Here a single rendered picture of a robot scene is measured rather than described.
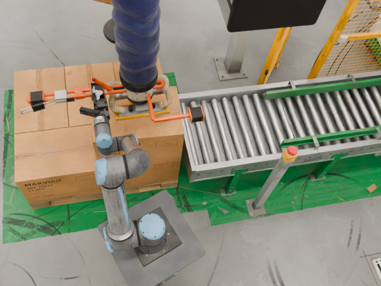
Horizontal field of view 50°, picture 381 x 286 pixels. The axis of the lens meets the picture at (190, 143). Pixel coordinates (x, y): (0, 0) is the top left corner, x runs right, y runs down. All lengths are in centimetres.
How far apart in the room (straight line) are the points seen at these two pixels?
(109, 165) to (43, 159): 135
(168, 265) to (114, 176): 90
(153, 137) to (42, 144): 92
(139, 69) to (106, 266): 170
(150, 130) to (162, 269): 88
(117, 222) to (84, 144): 111
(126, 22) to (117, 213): 93
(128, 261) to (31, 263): 109
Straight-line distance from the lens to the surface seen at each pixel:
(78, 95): 251
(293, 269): 352
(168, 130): 270
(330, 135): 335
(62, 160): 311
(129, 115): 254
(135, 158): 186
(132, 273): 256
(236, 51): 402
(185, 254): 259
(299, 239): 360
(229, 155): 311
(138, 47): 210
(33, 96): 254
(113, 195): 196
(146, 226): 232
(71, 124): 325
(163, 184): 345
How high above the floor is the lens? 326
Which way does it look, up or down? 60 degrees down
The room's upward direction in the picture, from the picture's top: 10 degrees clockwise
